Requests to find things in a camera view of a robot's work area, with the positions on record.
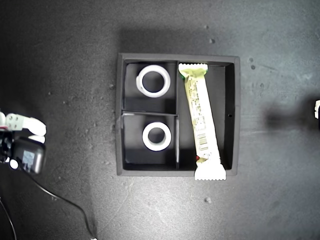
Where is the white tape roll green core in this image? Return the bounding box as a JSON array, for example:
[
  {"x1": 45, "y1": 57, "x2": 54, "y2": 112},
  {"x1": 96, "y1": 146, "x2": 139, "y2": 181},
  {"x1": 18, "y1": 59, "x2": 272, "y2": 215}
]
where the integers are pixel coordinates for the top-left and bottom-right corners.
[{"x1": 142, "y1": 121, "x2": 172, "y2": 152}]

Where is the snack bar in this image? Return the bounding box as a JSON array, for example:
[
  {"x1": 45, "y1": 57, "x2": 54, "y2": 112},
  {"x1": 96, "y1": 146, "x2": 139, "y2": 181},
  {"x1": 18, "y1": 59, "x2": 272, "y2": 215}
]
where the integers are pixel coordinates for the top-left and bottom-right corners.
[{"x1": 177, "y1": 62, "x2": 227, "y2": 181}]

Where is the black tray with wells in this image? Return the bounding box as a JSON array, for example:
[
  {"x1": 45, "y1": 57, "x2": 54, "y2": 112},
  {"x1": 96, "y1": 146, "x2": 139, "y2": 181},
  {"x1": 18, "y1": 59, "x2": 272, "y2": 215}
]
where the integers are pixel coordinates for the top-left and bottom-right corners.
[{"x1": 116, "y1": 53, "x2": 241, "y2": 178}]

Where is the thin black cable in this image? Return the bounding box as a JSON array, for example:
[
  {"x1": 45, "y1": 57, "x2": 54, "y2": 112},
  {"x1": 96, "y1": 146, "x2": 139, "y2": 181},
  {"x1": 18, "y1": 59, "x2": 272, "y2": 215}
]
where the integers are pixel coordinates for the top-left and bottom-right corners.
[{"x1": 0, "y1": 196, "x2": 18, "y2": 240}]

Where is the black camera cable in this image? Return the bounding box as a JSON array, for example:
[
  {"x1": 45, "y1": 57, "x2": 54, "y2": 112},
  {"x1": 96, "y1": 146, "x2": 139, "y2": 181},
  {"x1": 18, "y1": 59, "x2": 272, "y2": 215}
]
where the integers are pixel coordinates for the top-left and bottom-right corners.
[{"x1": 27, "y1": 173, "x2": 98, "y2": 240}]

